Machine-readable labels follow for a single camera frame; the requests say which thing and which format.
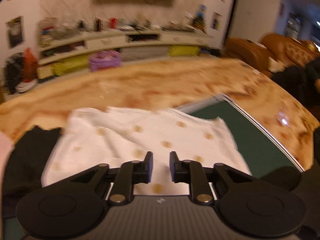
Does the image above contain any white polka dot garment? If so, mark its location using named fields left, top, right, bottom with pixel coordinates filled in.
left=41, top=107, right=250, bottom=195

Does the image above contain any black garment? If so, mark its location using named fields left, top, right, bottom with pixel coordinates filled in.
left=2, top=126, right=61, bottom=218

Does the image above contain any purple plastic basin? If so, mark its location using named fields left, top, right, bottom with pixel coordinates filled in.
left=89, top=50, right=121, bottom=72

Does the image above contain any pink garment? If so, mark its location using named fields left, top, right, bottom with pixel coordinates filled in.
left=0, top=132, right=15, bottom=198

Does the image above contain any brown leather armchair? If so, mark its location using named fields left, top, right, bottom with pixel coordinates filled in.
left=222, top=38, right=274, bottom=78

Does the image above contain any white TV cabinet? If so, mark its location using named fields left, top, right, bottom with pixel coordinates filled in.
left=37, top=30, right=214, bottom=80

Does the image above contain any brown leather sofa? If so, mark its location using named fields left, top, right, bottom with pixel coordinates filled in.
left=260, top=33, right=319, bottom=67

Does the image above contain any orange plastic bag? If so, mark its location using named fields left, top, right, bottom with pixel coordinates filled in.
left=22, top=48, right=38, bottom=83

